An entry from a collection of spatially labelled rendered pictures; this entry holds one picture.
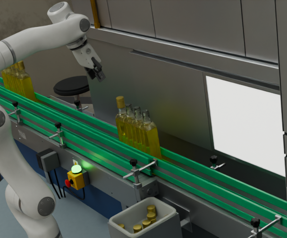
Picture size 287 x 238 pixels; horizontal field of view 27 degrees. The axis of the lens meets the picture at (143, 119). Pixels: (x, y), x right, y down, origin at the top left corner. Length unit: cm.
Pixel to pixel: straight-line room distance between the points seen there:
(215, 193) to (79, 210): 93
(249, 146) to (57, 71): 425
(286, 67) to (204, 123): 94
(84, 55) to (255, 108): 65
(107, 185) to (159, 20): 75
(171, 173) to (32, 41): 75
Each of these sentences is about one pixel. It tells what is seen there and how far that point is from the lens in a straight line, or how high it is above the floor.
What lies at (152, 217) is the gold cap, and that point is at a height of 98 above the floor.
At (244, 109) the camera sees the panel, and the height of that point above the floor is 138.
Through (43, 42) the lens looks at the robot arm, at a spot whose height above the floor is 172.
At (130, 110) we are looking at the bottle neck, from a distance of 249.
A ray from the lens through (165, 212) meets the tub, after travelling 234.
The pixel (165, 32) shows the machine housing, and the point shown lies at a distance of 238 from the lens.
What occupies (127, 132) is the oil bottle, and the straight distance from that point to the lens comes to 253.
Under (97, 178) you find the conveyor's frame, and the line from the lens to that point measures 265.
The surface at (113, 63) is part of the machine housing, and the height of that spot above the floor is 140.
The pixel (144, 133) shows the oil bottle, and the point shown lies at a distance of 242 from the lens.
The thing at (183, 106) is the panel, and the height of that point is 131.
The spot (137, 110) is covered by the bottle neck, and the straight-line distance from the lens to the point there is 244.
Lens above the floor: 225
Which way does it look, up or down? 24 degrees down
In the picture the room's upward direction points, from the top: 10 degrees counter-clockwise
